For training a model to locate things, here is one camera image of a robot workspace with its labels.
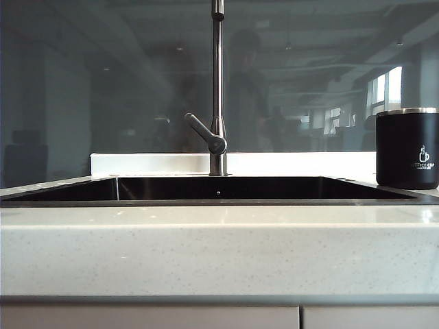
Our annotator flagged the black steel-rimmed office mug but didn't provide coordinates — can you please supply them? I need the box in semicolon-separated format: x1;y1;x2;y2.
375;107;439;191

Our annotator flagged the black undermount sink basin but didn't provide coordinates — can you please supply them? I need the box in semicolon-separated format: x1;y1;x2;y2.
0;174;426;207

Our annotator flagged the brushed steel kitchen faucet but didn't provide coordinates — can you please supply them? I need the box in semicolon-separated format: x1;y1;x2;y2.
184;0;229;177

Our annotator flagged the wide beige cabinet door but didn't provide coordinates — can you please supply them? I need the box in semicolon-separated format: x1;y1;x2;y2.
0;305;300;329

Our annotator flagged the narrow beige cabinet door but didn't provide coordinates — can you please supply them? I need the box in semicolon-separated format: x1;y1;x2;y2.
302;306;439;329

